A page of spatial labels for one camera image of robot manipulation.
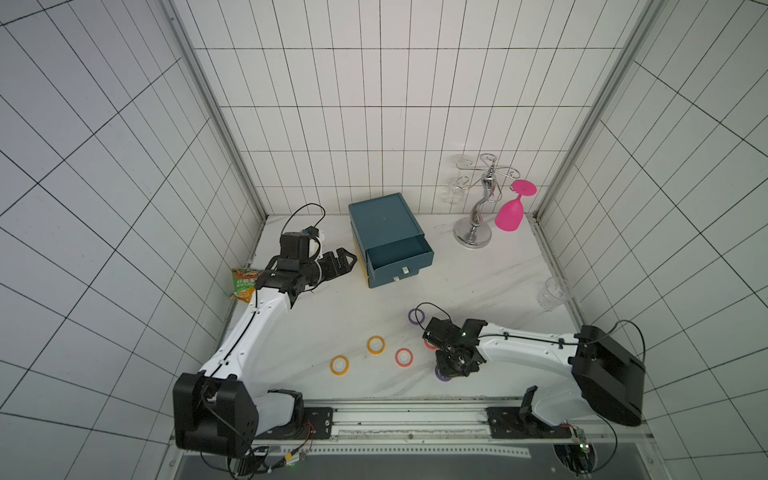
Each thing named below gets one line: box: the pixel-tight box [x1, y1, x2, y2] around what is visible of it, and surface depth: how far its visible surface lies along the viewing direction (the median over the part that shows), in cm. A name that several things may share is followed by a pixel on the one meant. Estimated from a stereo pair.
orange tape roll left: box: [329, 355, 350, 376], surface depth 84 cm
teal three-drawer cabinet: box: [348, 192, 434, 289], surface depth 89 cm
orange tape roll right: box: [367, 335, 386, 355], surface depth 87 cm
